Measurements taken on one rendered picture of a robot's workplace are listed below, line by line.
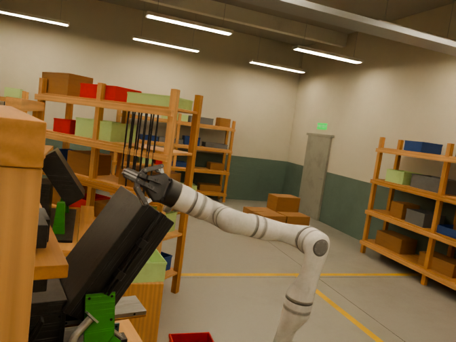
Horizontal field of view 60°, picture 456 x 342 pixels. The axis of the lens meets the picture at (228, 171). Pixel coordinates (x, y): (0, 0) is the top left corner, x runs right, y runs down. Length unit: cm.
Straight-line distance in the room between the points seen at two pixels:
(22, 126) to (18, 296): 33
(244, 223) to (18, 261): 60
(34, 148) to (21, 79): 977
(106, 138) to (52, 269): 362
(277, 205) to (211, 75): 443
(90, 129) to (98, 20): 602
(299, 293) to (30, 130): 91
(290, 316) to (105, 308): 74
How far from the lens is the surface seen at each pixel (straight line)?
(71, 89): 536
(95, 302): 169
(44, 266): 121
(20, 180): 84
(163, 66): 1068
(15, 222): 86
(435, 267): 692
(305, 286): 132
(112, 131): 471
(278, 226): 124
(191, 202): 110
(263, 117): 1147
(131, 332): 220
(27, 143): 82
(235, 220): 113
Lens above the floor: 197
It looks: 6 degrees down
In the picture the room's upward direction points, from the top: 8 degrees clockwise
